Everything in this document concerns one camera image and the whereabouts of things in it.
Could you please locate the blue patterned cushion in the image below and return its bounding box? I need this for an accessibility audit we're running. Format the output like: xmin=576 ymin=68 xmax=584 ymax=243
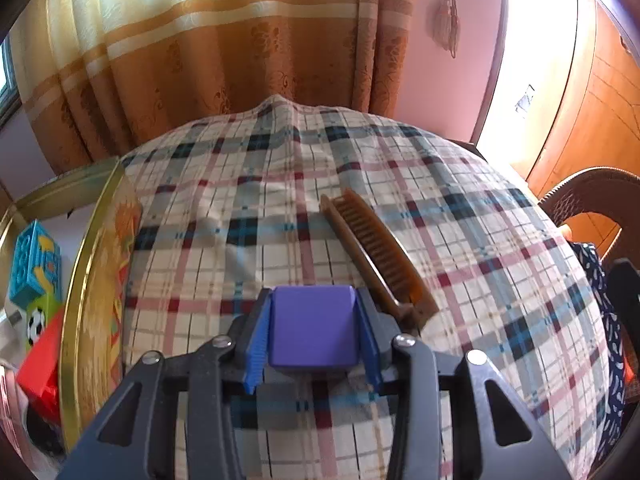
xmin=570 ymin=242 xmax=631 ymax=461

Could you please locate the brown wicker chair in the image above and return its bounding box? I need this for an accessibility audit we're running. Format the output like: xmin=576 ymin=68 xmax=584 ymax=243
xmin=537 ymin=167 xmax=640 ymax=261

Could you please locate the golden tin box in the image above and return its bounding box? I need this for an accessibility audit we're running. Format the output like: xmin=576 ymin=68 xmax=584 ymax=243
xmin=0 ymin=157 xmax=146 ymax=466

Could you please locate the yellow and brown curtain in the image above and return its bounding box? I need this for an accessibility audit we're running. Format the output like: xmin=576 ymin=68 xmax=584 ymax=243
xmin=10 ymin=0 xmax=416 ymax=176

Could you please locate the brown comb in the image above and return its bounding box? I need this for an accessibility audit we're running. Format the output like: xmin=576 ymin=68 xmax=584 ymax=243
xmin=320 ymin=189 xmax=441 ymax=332

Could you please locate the plaid cloth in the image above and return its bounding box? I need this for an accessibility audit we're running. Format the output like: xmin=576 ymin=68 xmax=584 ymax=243
xmin=120 ymin=95 xmax=613 ymax=480

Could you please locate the teal building block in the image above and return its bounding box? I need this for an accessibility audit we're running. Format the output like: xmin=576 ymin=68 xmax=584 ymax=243
xmin=7 ymin=220 xmax=63 ymax=308

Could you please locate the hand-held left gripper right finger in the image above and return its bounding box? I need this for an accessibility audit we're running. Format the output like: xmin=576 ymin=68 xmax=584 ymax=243
xmin=354 ymin=287 xmax=571 ymax=480

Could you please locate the hanging wall ornament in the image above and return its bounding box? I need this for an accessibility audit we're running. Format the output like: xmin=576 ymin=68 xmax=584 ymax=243
xmin=432 ymin=0 xmax=461 ymax=58

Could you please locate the green soccer ball cube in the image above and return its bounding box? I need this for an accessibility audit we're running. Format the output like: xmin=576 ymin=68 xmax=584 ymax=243
xmin=22 ymin=292 xmax=66 ymax=351

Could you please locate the window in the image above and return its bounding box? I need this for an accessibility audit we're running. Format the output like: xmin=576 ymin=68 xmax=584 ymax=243
xmin=0 ymin=35 xmax=23 ymax=126

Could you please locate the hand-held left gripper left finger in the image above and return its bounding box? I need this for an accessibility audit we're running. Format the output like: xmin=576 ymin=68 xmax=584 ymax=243
xmin=57 ymin=290 xmax=273 ymax=480

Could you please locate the red building block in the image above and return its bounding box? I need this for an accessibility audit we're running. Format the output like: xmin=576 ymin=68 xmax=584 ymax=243
xmin=16 ymin=305 xmax=66 ymax=426

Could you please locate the purple block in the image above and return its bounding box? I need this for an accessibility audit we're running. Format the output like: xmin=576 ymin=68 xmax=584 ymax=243
xmin=269 ymin=285 xmax=362 ymax=372

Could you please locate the wooden door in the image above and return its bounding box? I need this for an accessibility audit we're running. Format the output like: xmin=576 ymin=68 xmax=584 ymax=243
xmin=525 ymin=0 xmax=640 ymax=201

